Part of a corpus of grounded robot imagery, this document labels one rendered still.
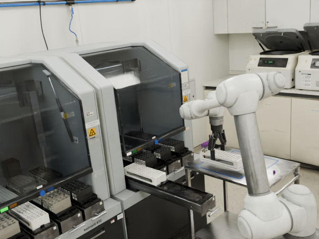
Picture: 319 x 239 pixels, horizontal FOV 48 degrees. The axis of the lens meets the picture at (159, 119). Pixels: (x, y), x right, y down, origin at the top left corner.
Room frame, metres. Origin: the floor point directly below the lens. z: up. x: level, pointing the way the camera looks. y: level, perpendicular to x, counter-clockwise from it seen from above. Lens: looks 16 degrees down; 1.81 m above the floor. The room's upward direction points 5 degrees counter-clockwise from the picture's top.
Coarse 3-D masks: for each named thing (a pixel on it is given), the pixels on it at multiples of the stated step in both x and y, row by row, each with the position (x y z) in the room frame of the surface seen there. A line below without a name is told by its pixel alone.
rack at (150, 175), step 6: (126, 168) 2.17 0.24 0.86; (132, 168) 2.16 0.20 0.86; (138, 168) 2.16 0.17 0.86; (144, 168) 2.15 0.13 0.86; (150, 168) 2.13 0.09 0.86; (126, 174) 2.16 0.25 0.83; (132, 174) 2.15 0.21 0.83; (138, 174) 2.08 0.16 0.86; (144, 174) 2.05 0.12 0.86; (150, 174) 2.06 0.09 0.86; (156, 174) 2.05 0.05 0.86; (162, 174) 2.03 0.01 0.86; (144, 180) 2.04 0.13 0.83; (150, 180) 2.08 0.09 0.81; (156, 180) 1.98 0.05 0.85; (162, 180) 2.02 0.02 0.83
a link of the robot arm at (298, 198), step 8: (296, 184) 1.55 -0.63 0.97; (288, 192) 1.49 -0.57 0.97; (296, 192) 1.48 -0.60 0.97; (304, 192) 1.47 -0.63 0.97; (280, 200) 1.49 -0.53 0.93; (288, 200) 1.47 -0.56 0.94; (296, 200) 1.45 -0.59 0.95; (304, 200) 1.44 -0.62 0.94; (312, 200) 1.46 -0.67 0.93; (288, 208) 1.44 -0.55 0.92; (296, 208) 1.43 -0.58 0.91; (304, 208) 1.43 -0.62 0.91; (312, 208) 1.44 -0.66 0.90; (296, 216) 1.42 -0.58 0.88; (304, 216) 1.43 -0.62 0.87; (312, 216) 1.44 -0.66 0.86; (296, 224) 1.41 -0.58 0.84; (304, 224) 1.42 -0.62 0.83; (312, 224) 1.44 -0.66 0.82; (288, 232) 1.47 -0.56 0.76; (296, 232) 1.44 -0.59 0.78; (304, 232) 1.44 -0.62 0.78; (312, 232) 1.45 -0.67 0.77
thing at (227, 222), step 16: (272, 160) 2.18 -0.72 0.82; (288, 160) 2.16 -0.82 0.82; (224, 176) 2.01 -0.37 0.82; (240, 176) 1.99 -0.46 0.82; (272, 176) 1.95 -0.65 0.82; (224, 192) 2.51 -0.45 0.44; (224, 208) 2.51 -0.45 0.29; (192, 224) 2.22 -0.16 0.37; (208, 224) 2.33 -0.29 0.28; (224, 224) 2.32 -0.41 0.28
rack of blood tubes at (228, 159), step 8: (200, 152) 2.19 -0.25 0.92; (208, 152) 2.18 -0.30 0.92; (216, 152) 2.17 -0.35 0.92; (224, 152) 2.16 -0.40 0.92; (200, 160) 2.20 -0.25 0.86; (208, 160) 2.15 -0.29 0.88; (216, 160) 2.15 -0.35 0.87; (224, 160) 2.15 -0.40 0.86; (232, 160) 2.02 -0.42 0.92; (240, 160) 2.01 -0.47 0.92; (232, 168) 2.02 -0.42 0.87; (240, 168) 2.01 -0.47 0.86
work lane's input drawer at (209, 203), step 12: (132, 180) 2.11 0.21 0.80; (168, 180) 2.03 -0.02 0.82; (156, 192) 1.95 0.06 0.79; (168, 192) 1.90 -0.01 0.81; (180, 192) 1.89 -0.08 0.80; (192, 192) 1.88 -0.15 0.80; (204, 192) 1.85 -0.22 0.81; (180, 204) 1.82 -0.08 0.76; (192, 204) 1.76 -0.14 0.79; (204, 204) 1.74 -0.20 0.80
